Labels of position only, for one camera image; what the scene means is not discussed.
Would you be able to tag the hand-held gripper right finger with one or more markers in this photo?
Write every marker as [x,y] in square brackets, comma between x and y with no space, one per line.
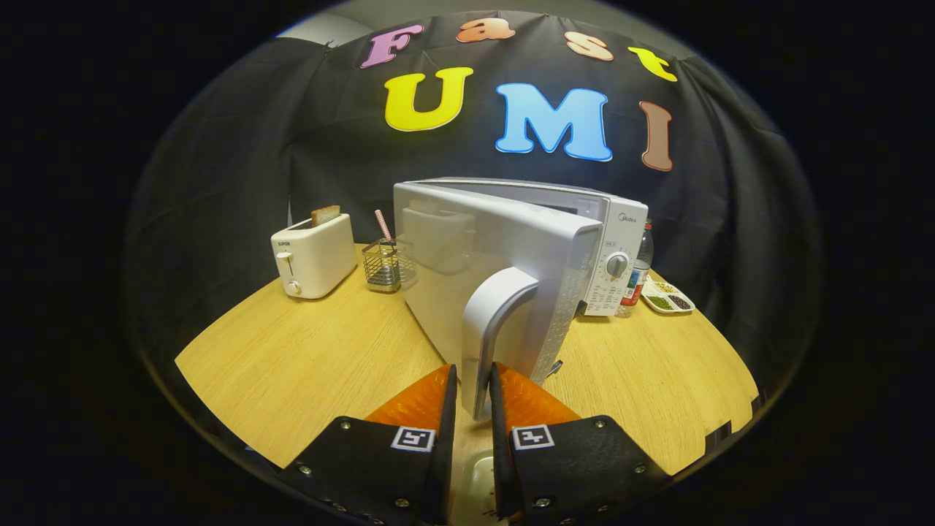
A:
[500,460]

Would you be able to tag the white toaster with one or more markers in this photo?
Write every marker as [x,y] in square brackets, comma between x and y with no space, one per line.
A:
[314,256]

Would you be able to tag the white divided bean dish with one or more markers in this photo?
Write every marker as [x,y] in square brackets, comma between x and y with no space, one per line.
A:
[668,301]

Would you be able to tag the white microwave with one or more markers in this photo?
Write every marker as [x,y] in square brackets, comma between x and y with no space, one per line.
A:
[497,241]

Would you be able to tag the black backdrop cloth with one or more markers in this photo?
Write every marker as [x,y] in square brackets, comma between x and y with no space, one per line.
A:
[219,146]

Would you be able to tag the toast slice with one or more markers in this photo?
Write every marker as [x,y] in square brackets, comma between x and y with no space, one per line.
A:
[326,215]

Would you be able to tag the clear bottle with red label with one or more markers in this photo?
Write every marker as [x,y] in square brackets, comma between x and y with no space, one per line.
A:
[637,281]

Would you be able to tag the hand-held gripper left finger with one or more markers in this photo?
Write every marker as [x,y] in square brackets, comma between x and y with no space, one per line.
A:
[447,453]

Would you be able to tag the pink striped straw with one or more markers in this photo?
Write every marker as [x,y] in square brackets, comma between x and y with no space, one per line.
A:
[383,225]

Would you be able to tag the white square plate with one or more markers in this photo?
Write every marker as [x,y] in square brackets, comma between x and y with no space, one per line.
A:
[478,475]

